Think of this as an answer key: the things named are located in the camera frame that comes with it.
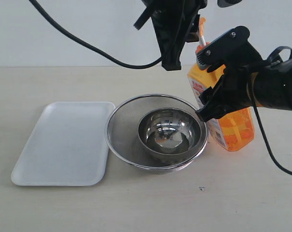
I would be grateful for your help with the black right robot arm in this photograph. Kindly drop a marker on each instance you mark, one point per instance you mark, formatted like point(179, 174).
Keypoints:
point(270, 82)

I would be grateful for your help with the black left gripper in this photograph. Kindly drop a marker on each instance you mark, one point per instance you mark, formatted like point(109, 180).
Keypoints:
point(175, 23)

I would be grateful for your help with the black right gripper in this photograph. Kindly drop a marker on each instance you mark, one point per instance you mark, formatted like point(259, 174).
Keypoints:
point(233, 50)

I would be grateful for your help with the small stainless steel bowl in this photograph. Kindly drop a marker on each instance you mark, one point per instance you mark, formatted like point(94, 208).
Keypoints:
point(169, 132)

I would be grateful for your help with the orange pump soap bottle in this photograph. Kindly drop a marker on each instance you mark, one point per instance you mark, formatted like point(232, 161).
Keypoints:
point(234, 130)

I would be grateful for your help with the white rectangular plastic tray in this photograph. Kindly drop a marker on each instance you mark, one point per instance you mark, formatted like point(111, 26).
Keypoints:
point(67, 146)

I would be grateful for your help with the steel mesh colander bowl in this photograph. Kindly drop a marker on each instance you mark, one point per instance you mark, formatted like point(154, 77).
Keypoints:
point(122, 137)

